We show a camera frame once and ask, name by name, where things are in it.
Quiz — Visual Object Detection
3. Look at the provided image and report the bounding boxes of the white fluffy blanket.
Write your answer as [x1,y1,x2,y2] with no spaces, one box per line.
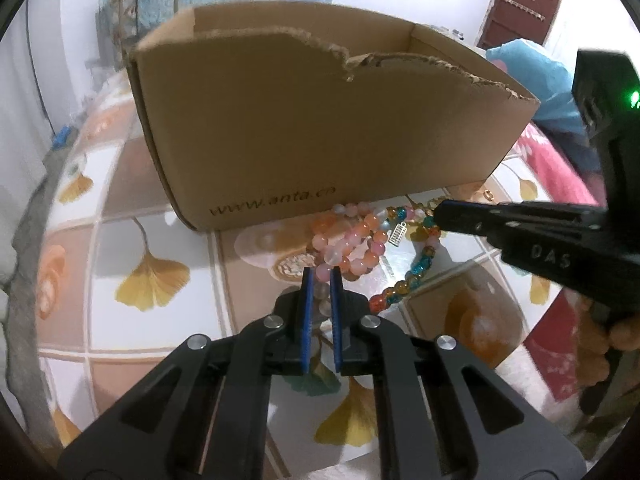
[500,345,593,453]

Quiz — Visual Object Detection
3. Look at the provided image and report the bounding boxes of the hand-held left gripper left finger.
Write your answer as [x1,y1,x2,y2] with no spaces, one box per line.
[57,268,317,480]

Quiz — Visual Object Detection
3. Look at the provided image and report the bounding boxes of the teal patterned hanging cloth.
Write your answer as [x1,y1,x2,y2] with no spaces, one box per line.
[97,0,286,56]

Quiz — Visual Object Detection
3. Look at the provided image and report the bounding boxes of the blue plush pillow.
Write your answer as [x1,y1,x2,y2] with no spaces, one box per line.
[486,39,583,133]

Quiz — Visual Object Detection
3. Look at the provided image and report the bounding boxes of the pink bead bracelet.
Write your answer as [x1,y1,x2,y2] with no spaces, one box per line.
[309,201,390,321]

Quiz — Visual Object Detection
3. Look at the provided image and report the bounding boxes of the small glass jars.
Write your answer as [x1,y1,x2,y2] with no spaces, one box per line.
[430,25,468,43]

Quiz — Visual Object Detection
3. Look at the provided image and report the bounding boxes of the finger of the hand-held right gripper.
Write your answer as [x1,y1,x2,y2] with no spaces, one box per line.
[432,200,608,236]

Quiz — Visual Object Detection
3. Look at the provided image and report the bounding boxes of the red floral blanket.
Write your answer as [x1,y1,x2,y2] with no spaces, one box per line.
[515,125,601,376]

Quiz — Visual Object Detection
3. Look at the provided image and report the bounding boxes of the wooden chair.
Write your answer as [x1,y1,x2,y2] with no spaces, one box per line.
[107,0,186,61]

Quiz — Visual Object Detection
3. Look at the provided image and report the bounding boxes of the brown cardboard box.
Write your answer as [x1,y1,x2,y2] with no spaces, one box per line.
[125,2,542,233]

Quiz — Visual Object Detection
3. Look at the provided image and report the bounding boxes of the blue orange bead bracelet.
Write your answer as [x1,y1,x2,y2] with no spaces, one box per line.
[369,205,443,313]

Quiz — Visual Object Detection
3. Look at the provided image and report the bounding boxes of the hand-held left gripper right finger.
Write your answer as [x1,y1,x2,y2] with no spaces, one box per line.
[330,266,586,480]

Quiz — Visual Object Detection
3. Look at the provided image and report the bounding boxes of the person's right hand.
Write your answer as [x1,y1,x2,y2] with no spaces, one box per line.
[575,305,640,386]

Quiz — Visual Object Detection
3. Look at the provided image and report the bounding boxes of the brown wooden cabinet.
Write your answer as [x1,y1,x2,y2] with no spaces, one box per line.
[477,0,563,51]

